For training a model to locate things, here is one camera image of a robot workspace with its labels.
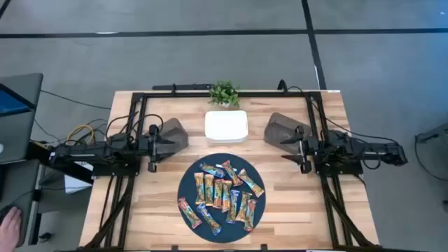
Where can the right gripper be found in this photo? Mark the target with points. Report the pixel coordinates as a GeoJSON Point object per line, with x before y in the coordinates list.
{"type": "Point", "coordinates": [304, 150]}

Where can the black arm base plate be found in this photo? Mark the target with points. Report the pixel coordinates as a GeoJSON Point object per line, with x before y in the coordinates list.
{"type": "Point", "coordinates": [339, 171]}
{"type": "Point", "coordinates": [115, 171]}

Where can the grey side desk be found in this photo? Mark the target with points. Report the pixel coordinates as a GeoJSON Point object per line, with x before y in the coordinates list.
{"type": "Point", "coordinates": [21, 182]}

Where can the round dark blue woven placemat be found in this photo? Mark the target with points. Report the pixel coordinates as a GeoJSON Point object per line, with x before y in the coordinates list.
{"type": "Point", "coordinates": [187, 185]}

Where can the black desk caster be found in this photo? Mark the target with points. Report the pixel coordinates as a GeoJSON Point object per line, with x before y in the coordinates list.
{"type": "Point", "coordinates": [45, 237]}

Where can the black computer mouse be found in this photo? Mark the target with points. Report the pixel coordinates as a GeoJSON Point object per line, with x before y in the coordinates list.
{"type": "Point", "coordinates": [3, 213]}

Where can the black power strip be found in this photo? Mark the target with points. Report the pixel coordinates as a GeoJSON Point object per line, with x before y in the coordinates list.
{"type": "Point", "coordinates": [182, 87]}

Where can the grey metal stand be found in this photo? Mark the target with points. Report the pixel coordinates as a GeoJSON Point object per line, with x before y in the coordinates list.
{"type": "Point", "coordinates": [434, 133]}

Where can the grey translucent plastic bin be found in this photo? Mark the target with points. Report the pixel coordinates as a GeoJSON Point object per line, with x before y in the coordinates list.
{"type": "Point", "coordinates": [176, 134]}
{"type": "Point", "coordinates": [280, 131]}

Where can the person's hand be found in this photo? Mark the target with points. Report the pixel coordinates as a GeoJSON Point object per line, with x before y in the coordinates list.
{"type": "Point", "coordinates": [10, 231]}

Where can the small potted green plant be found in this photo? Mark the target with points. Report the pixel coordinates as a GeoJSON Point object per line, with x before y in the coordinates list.
{"type": "Point", "coordinates": [224, 92]}

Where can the white plastic bin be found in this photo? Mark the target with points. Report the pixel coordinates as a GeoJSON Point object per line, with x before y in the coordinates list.
{"type": "Point", "coordinates": [226, 126]}

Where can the black desk beam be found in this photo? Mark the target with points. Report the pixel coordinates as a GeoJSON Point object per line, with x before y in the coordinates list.
{"type": "Point", "coordinates": [63, 167]}

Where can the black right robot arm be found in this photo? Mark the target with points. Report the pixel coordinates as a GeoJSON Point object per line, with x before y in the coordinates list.
{"type": "Point", "coordinates": [350, 143]}

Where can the grey laptop with blue screen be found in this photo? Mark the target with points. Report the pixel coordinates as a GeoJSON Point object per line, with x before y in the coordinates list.
{"type": "Point", "coordinates": [24, 133]}

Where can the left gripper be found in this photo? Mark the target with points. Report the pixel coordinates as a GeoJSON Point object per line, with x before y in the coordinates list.
{"type": "Point", "coordinates": [153, 147]}

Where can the red granola bar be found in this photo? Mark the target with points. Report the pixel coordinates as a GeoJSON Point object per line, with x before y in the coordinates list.
{"type": "Point", "coordinates": [231, 172]}
{"type": "Point", "coordinates": [218, 193]}
{"type": "Point", "coordinates": [189, 212]}
{"type": "Point", "coordinates": [250, 214]}

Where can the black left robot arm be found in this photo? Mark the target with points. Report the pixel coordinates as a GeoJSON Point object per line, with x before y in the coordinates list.
{"type": "Point", "coordinates": [87, 150]}

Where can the black aluminium table frame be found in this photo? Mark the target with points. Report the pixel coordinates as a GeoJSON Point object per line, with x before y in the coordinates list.
{"type": "Point", "coordinates": [224, 94]}

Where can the white sheet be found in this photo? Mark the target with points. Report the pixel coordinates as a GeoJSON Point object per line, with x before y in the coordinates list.
{"type": "Point", "coordinates": [75, 182]}

